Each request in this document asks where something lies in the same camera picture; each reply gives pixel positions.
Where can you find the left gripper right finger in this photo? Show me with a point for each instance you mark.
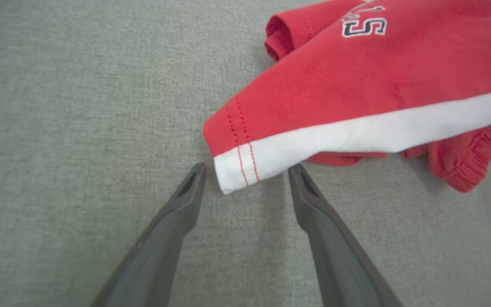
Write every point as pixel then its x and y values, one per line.
pixel 339 264

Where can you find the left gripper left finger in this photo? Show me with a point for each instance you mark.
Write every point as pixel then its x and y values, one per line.
pixel 156 260

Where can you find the red shorts with white stripe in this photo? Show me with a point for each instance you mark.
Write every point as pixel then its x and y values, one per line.
pixel 335 85

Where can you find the beige fabric panel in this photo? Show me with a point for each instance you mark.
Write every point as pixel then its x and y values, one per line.
pixel 79 106

